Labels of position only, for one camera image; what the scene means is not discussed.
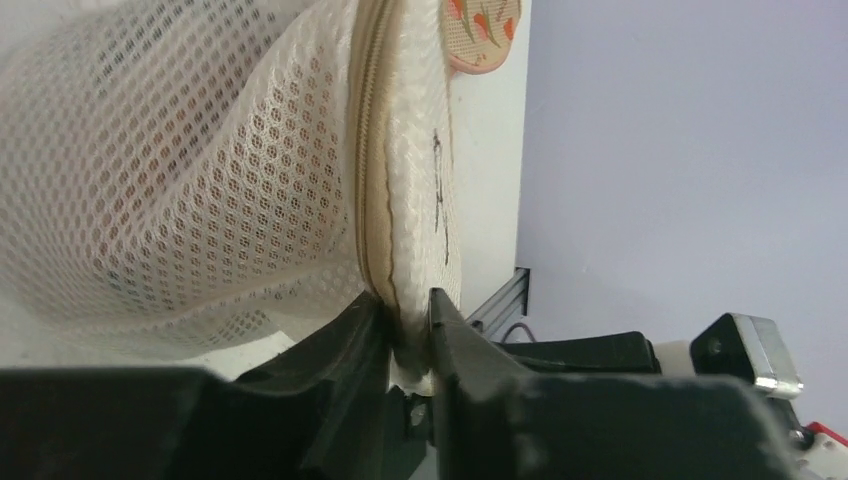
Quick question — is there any white mesh laundry bag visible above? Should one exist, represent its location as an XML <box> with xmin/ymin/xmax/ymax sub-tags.
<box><xmin>1</xmin><ymin>1</ymin><xmax>461</xmax><ymax>395</ymax></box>

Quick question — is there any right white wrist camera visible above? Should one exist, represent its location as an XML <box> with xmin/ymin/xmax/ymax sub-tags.
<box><xmin>689</xmin><ymin>313</ymin><xmax>847</xmax><ymax>479</ymax></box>

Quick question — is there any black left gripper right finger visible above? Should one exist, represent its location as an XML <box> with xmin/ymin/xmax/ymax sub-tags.
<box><xmin>429</xmin><ymin>289</ymin><xmax>800</xmax><ymax>479</ymax></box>

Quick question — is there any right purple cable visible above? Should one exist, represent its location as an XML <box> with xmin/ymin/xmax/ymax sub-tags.
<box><xmin>500</xmin><ymin>321</ymin><xmax>538</xmax><ymax>344</ymax></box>

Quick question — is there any carrot print bra case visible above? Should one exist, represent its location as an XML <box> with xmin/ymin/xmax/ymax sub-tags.
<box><xmin>442</xmin><ymin>0</ymin><xmax>522</xmax><ymax>75</ymax></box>

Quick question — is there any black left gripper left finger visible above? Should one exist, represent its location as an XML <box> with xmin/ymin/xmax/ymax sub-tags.
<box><xmin>1</xmin><ymin>294</ymin><xmax>391</xmax><ymax>479</ymax></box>

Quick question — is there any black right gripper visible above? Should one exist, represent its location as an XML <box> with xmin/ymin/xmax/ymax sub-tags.
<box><xmin>499</xmin><ymin>331</ymin><xmax>662</xmax><ymax>374</ymax></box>

